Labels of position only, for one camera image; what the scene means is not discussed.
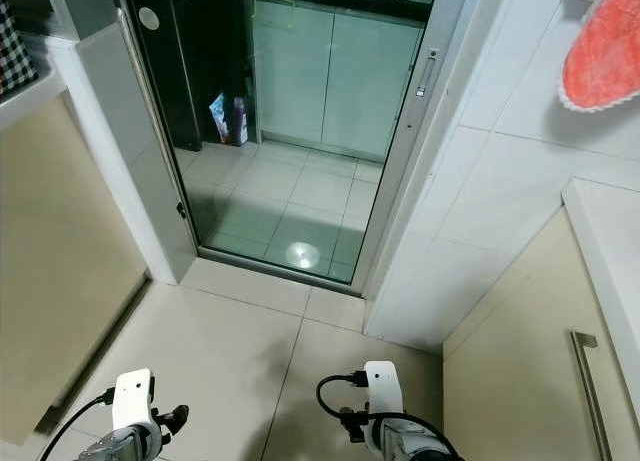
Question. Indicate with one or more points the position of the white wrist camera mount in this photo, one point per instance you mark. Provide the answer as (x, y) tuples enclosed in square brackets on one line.
[(132, 397), (383, 387)]

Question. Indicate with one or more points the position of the pale green kitchen cabinet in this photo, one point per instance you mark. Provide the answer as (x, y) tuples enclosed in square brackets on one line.
[(320, 81)]

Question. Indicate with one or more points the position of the blue white package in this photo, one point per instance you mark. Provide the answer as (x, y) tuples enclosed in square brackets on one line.
[(220, 121)]

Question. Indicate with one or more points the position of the black refrigerator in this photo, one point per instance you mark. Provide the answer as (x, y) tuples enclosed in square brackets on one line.
[(195, 71)]

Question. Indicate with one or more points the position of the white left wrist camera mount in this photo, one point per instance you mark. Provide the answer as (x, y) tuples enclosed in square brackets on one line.
[(132, 397)]

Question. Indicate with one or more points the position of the orange red fluffy cloth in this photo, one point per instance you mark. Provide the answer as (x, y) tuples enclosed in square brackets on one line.
[(605, 51)]

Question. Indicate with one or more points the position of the purple bottle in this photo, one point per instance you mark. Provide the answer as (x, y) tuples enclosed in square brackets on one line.
[(240, 125)]

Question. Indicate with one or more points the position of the round white door sticker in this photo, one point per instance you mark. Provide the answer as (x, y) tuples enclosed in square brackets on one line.
[(149, 19)]

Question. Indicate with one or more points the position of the silver framed sliding glass door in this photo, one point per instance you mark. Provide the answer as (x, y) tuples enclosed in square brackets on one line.
[(397, 181)]

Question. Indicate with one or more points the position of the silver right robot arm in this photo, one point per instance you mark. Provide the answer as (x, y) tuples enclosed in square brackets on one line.
[(410, 441)]

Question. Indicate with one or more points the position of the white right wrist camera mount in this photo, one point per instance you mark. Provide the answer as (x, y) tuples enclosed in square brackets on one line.
[(383, 387)]

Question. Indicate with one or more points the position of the black white checkered cloth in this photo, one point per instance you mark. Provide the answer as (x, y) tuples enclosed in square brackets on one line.
[(15, 61)]

